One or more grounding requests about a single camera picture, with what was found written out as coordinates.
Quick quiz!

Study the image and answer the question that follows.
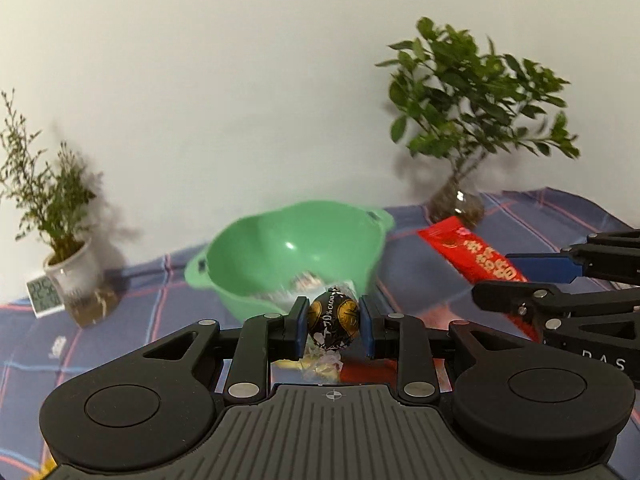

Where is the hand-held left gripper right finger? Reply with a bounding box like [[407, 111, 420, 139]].
[[359, 296, 543, 406]]

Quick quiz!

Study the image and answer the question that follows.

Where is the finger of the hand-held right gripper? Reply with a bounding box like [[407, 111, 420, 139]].
[[472, 281, 640, 343], [506, 230, 640, 286]]

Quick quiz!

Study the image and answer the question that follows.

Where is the small red snack packet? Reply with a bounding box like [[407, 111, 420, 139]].
[[340, 359, 401, 386]]

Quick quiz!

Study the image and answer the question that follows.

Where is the blue plaid tablecloth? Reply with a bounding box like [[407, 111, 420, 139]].
[[0, 187, 640, 480]]

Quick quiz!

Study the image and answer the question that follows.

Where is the pale yellow candy wrapper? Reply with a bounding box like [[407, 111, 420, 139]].
[[272, 347, 346, 386]]

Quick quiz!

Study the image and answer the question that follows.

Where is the green plastic bowl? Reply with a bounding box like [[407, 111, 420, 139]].
[[184, 201, 396, 322]]

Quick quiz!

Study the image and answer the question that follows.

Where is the leafy plant in glass vase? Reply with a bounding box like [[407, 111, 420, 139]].
[[375, 16, 582, 228]]

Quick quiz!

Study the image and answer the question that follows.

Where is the thin-leaf plant in clear cup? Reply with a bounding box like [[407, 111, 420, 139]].
[[0, 89, 121, 328]]

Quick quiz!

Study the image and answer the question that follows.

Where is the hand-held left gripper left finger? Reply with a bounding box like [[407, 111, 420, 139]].
[[107, 297, 309, 407]]

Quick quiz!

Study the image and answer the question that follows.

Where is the long red snack packet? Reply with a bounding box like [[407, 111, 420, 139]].
[[417, 216, 543, 343]]

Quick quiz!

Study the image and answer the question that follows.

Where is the small white digital clock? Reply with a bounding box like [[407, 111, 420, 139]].
[[26, 274, 65, 318]]

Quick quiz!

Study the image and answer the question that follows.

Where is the black foil chocolate ball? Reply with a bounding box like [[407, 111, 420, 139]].
[[306, 284, 362, 352]]

